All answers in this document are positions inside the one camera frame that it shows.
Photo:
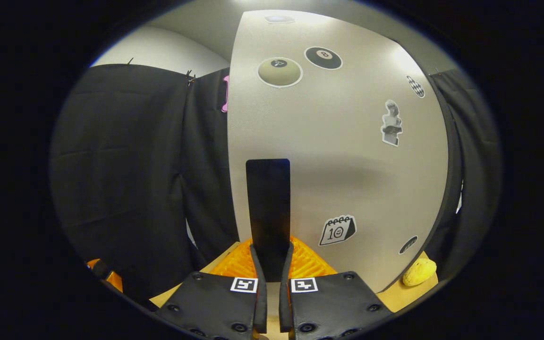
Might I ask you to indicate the grey cabinet door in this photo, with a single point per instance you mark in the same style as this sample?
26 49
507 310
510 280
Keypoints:
347 165

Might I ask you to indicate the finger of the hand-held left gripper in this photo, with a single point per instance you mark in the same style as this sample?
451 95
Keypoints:
109 278

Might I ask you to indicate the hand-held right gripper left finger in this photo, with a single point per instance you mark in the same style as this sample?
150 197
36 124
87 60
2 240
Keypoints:
261 302

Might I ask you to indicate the yellow sponge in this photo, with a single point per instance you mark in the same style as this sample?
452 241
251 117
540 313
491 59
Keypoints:
419 273

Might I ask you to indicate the black backdrop cloth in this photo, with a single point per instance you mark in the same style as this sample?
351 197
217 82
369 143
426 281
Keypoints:
121 165

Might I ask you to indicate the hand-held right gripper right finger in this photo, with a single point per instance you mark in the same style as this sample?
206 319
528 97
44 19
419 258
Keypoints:
285 307

